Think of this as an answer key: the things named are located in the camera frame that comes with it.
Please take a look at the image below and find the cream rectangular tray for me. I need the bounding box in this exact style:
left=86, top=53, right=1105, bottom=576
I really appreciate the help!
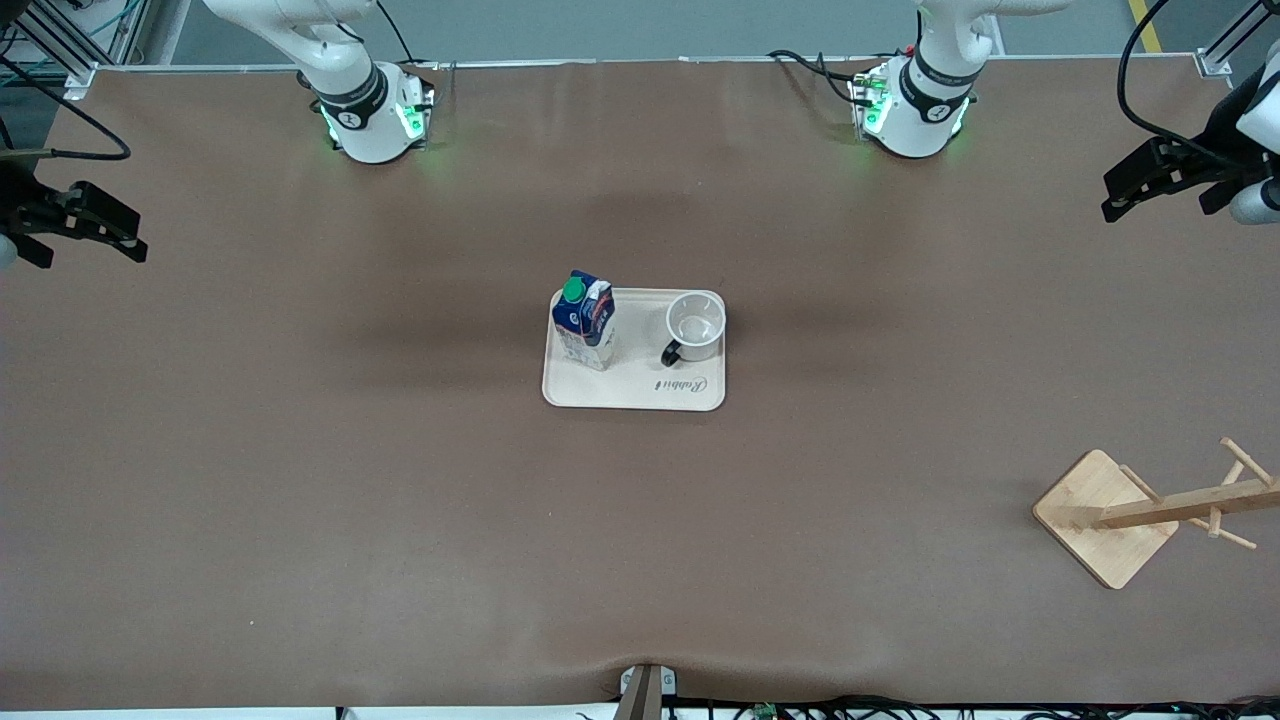
left=541, top=288, right=727, bottom=412

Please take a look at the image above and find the black right base cable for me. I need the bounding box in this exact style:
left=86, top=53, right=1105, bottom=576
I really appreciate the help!
left=375, top=0, right=447, bottom=73

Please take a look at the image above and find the wooden cup rack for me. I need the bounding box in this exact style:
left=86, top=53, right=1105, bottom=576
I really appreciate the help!
left=1032, top=437, right=1280, bottom=590

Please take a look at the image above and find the black base cable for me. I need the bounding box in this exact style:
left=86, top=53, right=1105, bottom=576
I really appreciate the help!
left=767, top=48, right=873, bottom=107
left=375, top=0, right=447, bottom=73

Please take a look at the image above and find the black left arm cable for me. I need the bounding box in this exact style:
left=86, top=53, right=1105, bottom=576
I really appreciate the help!
left=1117, top=0, right=1233, bottom=143

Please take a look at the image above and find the white mug black handle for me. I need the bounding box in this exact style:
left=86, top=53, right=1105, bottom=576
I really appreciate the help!
left=660, top=292, right=727, bottom=368

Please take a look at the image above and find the blue white milk carton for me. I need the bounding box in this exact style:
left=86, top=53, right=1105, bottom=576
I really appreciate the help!
left=551, top=269, right=617, bottom=373

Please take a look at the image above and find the metal table edge bracket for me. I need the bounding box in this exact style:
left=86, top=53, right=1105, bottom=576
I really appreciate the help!
left=617, top=663, right=678, bottom=720

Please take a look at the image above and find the aluminium frame profile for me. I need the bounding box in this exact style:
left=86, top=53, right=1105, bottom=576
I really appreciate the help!
left=1196, top=0, right=1280, bottom=79
left=0, top=0, right=153, bottom=101

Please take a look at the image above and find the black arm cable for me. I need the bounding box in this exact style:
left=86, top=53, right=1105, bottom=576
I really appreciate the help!
left=1117, top=0, right=1233, bottom=143
left=0, top=55, right=133, bottom=163

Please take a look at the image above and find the black left base cable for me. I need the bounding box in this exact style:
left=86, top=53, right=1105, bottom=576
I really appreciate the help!
left=767, top=48, right=873, bottom=107

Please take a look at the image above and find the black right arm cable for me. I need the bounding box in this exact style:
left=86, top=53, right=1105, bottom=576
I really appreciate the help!
left=0, top=55, right=133, bottom=163

